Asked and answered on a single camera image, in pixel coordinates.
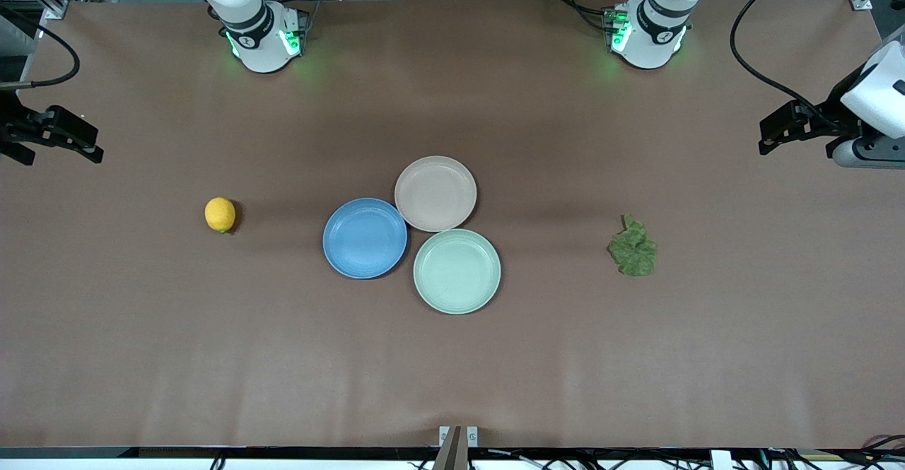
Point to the green lettuce leaf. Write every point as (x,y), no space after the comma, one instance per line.
(633,251)

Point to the blue plate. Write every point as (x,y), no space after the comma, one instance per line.
(365,238)

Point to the yellow lemon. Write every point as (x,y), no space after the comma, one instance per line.
(220,214)

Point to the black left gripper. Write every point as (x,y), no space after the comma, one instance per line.
(840,109)

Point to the light green plate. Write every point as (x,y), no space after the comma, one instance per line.
(457,272)

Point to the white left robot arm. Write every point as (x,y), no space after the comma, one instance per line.
(654,39)

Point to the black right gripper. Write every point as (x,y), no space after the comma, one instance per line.
(10,121)

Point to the beige plate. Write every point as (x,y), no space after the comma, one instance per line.
(435,193)

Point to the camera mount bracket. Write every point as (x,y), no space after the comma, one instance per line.
(457,449)

